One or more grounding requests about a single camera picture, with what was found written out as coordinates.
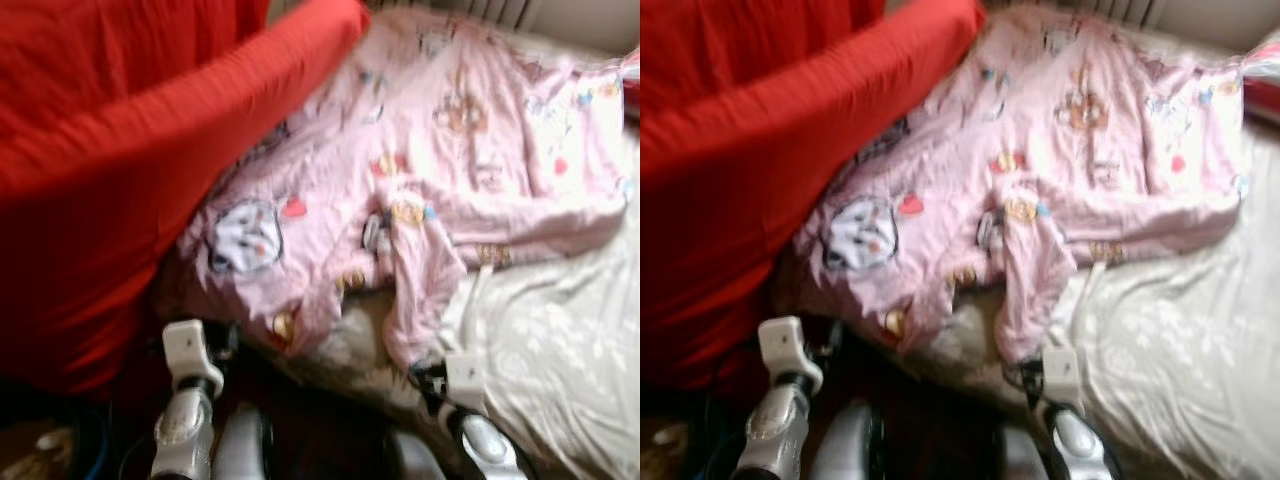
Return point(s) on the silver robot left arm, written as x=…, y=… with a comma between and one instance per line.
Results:
x=182, y=440
x=770, y=440

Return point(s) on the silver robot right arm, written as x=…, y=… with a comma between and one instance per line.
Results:
x=1085, y=450
x=490, y=450

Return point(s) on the beige bed sheet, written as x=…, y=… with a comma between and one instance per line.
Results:
x=1190, y=360
x=560, y=360

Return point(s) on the silver robot left leg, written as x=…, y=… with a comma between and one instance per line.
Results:
x=240, y=450
x=845, y=450

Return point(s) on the pink cartoon print blanket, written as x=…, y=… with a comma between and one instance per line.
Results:
x=480, y=130
x=1100, y=130

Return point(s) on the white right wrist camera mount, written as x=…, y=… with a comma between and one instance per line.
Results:
x=1062, y=372
x=467, y=375

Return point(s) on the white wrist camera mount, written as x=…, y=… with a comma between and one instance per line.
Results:
x=188, y=348
x=1062, y=372
x=467, y=375
x=785, y=345

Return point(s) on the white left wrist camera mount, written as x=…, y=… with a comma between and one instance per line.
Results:
x=188, y=348
x=785, y=345

